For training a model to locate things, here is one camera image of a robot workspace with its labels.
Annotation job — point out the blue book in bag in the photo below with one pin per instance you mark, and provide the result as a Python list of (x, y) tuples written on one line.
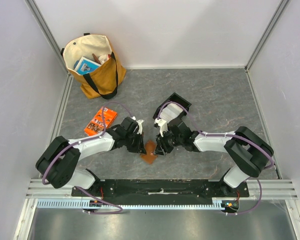
[(85, 66)]

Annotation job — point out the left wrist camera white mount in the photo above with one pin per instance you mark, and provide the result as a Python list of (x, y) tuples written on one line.
[(139, 129)]

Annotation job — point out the brown item in bag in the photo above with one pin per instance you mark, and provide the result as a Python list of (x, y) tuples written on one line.
[(96, 59)]

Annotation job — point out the orange booklet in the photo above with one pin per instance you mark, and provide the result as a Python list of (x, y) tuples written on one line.
[(96, 126)]

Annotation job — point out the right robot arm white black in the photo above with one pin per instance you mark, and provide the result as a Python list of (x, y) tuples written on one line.
[(249, 152)]

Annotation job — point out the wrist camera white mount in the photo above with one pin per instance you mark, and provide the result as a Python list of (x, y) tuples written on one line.
[(139, 129), (162, 125)]

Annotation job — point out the aluminium frame rail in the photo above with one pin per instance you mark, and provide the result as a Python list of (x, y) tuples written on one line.
[(272, 189)]

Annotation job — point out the slotted cable duct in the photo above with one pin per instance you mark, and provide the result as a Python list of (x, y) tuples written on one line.
[(89, 204)]

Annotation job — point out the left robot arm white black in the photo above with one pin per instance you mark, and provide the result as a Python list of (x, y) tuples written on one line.
[(59, 162)]

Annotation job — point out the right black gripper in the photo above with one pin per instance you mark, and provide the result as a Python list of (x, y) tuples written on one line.
[(165, 144)]

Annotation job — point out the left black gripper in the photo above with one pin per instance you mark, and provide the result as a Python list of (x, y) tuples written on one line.
[(140, 147)]

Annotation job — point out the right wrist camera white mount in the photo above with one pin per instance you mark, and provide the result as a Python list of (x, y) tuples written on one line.
[(162, 125)]

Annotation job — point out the white card stack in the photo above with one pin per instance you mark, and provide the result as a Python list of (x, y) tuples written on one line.
[(170, 112)]

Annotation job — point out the brown leather card holder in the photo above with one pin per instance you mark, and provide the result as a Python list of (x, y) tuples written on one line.
[(149, 157)]

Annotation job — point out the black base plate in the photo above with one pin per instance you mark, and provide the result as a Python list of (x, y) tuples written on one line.
[(165, 191)]

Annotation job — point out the mustard canvas tote bag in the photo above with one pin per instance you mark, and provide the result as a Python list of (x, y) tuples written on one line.
[(106, 78)]

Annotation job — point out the black card box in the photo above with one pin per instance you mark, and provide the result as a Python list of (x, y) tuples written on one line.
[(178, 100)]

